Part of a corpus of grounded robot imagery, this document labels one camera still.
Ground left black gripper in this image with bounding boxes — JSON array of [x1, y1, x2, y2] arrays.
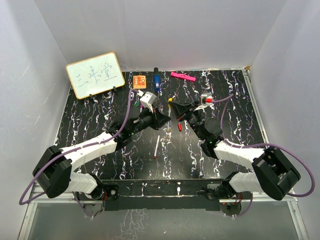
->
[[129, 104, 171, 136]]

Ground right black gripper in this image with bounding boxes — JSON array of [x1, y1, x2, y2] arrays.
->
[[170, 100, 206, 141]]

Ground white pen yellow tip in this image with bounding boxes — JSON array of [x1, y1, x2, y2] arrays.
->
[[167, 105, 172, 133]]

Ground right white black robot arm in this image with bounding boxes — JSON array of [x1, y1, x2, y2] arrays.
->
[[169, 101, 301, 201]]

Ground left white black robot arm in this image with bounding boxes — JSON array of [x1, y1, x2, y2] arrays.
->
[[32, 108, 171, 200]]

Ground red pen cap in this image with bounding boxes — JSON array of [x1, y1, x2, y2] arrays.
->
[[177, 123, 182, 132]]

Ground white pen red tip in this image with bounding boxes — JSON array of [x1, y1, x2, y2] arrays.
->
[[153, 135, 160, 159]]

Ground pink plastic clip bar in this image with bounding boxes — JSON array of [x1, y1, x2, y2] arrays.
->
[[170, 71, 196, 82]]

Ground orange mini notebook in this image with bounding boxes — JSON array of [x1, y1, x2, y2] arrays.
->
[[132, 75, 147, 90]]

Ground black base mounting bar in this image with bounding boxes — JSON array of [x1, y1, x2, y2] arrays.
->
[[74, 178, 251, 212]]

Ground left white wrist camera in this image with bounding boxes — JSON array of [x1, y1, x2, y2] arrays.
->
[[137, 90, 156, 112]]

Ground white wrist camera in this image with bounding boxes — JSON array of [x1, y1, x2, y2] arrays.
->
[[137, 90, 156, 112], [199, 92, 213, 109]]

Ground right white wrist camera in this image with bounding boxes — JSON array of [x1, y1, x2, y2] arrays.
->
[[199, 92, 213, 109]]

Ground small whiteboard with wooden frame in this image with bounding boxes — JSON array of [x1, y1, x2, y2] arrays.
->
[[65, 52, 125, 100]]

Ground aluminium frame rail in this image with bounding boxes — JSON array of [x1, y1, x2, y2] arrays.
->
[[17, 181, 310, 240]]

